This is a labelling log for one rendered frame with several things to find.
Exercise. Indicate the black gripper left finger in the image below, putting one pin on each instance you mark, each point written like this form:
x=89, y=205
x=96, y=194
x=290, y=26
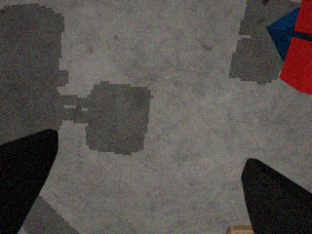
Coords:
x=25, y=164

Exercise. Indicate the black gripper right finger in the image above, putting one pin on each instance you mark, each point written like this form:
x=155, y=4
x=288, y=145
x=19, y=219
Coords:
x=275, y=204

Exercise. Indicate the dark blue cube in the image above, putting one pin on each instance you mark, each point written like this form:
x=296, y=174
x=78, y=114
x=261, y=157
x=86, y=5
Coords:
x=282, y=32

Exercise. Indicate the red cube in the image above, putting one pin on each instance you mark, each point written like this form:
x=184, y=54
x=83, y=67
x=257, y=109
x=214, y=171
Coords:
x=304, y=19
x=297, y=70

